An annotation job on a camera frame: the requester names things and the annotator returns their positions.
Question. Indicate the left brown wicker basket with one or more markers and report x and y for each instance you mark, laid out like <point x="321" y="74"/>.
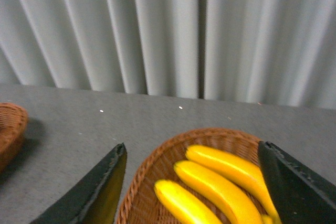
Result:
<point x="14" y="119"/>

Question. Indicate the small yellow banana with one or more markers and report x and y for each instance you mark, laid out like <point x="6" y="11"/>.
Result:
<point x="183" y="205"/>

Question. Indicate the grey pleated curtain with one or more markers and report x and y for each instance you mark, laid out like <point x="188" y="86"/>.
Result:
<point x="258" y="51"/>

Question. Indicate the yellow banana in right basket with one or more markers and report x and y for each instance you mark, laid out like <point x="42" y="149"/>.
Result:
<point x="238" y="170"/>

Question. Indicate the right brown wicker basket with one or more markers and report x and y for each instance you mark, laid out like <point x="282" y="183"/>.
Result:
<point x="141" y="205"/>

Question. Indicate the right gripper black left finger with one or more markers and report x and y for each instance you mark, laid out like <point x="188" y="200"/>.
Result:
<point x="93" y="199"/>

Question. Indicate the large yellow banana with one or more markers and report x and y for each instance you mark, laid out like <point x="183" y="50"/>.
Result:
<point x="226" y="196"/>

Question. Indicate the brown wicker basket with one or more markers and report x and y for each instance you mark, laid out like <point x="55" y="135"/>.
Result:
<point x="141" y="205"/>
<point x="14" y="119"/>

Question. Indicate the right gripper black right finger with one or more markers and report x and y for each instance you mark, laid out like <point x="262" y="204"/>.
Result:
<point x="299" y="194"/>

